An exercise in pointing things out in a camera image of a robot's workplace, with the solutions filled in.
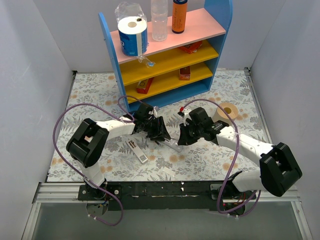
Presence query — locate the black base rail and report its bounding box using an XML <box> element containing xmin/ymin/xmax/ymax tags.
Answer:
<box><xmin>77</xmin><ymin>180</ymin><xmax>253</xmax><ymax>211</ymax></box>

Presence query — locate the blue wrapped toilet paper roll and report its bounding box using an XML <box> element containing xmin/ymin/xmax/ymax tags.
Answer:
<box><xmin>114</xmin><ymin>2</ymin><xmax>148</xmax><ymax>57</ymax></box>

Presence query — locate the white battery cover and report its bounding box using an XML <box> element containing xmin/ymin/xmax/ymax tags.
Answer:
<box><xmin>162</xmin><ymin>167</ymin><xmax>176</xmax><ymax>178</ymax></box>

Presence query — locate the orange box shelf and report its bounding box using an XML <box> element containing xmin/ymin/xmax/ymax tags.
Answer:
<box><xmin>178</xmin><ymin>40</ymin><xmax>203</xmax><ymax>54</ymax></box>
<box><xmin>179</xmin><ymin>66</ymin><xmax>191</xmax><ymax>81</ymax></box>

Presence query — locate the orange bottle black cap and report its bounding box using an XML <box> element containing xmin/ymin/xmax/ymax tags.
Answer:
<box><xmin>171</xmin><ymin>0</ymin><xmax>188</xmax><ymax>34</ymax></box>

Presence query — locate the orange box top shelf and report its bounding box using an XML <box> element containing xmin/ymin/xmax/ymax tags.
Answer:
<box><xmin>178</xmin><ymin>40</ymin><xmax>203</xmax><ymax>54</ymax></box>

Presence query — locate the small plastic wrapper scrap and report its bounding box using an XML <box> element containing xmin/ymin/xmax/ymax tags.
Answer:
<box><xmin>136</xmin><ymin>55</ymin><xmax>156</xmax><ymax>68</ymax></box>

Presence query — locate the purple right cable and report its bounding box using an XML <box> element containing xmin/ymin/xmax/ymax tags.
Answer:
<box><xmin>178</xmin><ymin>99</ymin><xmax>262</xmax><ymax>215</ymax></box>

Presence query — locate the brown paper roll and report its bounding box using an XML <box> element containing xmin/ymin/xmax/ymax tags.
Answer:
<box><xmin>212</xmin><ymin>101</ymin><xmax>239</xmax><ymax>125</ymax></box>

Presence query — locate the small white display remote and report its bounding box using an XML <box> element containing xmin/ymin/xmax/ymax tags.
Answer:
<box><xmin>163</xmin><ymin>139</ymin><xmax>183</xmax><ymax>153</ymax></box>

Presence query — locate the long white remote control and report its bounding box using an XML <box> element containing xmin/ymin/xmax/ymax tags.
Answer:
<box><xmin>126</xmin><ymin>140</ymin><xmax>148</xmax><ymax>164</ymax></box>

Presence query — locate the clear plastic water bottle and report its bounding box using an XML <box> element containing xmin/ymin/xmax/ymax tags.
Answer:
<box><xmin>150</xmin><ymin>0</ymin><xmax>168</xmax><ymax>42</ymax></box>

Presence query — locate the orange box middle shelf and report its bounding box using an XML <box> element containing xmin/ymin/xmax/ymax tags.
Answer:
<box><xmin>179</xmin><ymin>66</ymin><xmax>191</xmax><ymax>81</ymax></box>

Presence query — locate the blue shelf unit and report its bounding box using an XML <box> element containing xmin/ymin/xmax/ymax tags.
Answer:
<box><xmin>98</xmin><ymin>0</ymin><xmax>233</xmax><ymax>111</ymax></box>

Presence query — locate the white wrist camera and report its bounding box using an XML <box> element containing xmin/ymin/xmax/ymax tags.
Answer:
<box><xmin>178</xmin><ymin>107</ymin><xmax>192</xmax><ymax>126</ymax></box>
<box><xmin>149</xmin><ymin>106</ymin><xmax>159</xmax><ymax>118</ymax></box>

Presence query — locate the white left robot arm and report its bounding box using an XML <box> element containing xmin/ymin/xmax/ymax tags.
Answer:
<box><xmin>66</xmin><ymin>103</ymin><xmax>171</xmax><ymax>200</ymax></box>

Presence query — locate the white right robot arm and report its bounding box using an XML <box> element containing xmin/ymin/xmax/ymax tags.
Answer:
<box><xmin>177</xmin><ymin>107</ymin><xmax>303</xmax><ymax>199</ymax></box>

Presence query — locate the red box lower shelf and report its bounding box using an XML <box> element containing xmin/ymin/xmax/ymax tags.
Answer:
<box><xmin>136</xmin><ymin>77</ymin><xmax>154</xmax><ymax>94</ymax></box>

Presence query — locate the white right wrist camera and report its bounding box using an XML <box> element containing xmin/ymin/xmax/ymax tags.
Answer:
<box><xmin>178</xmin><ymin>107</ymin><xmax>192</xmax><ymax>126</ymax></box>

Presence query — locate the floral table mat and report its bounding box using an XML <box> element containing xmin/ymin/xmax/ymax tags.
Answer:
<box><xmin>46</xmin><ymin>69</ymin><xmax>270</xmax><ymax>182</ymax></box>

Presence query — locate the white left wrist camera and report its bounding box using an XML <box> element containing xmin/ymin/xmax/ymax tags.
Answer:
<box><xmin>149</xmin><ymin>106</ymin><xmax>159</xmax><ymax>118</ymax></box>

